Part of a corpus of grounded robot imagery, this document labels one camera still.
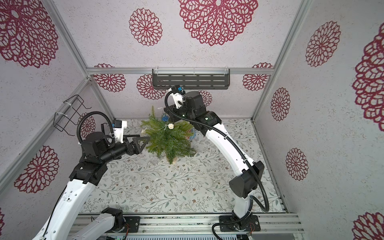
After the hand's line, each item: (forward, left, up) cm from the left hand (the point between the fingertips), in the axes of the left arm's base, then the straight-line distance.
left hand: (144, 138), depth 67 cm
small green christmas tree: (+3, -11, -6) cm, 13 cm away
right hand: (+12, -9, +8) cm, 17 cm away
